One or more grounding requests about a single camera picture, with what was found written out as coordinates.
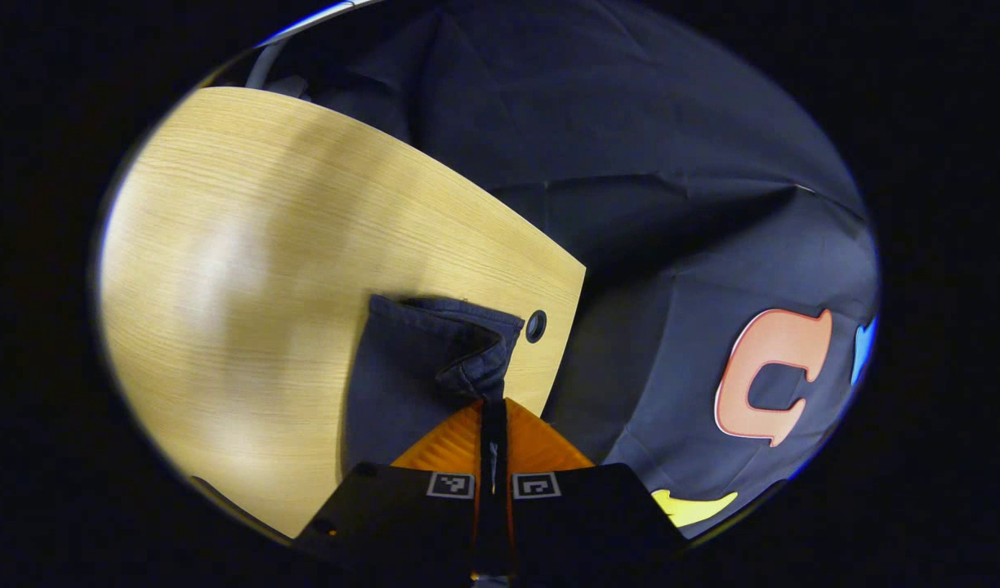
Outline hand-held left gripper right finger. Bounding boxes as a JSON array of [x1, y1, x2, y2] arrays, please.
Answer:
[[492, 398, 689, 577]]

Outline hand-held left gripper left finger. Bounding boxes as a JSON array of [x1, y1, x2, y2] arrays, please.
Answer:
[[292, 399, 493, 577]]

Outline dark blue jeans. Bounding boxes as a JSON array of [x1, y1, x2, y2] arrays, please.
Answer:
[[341, 294, 525, 484]]

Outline black backdrop cloth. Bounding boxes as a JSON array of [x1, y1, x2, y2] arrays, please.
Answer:
[[247, 0, 881, 540]]

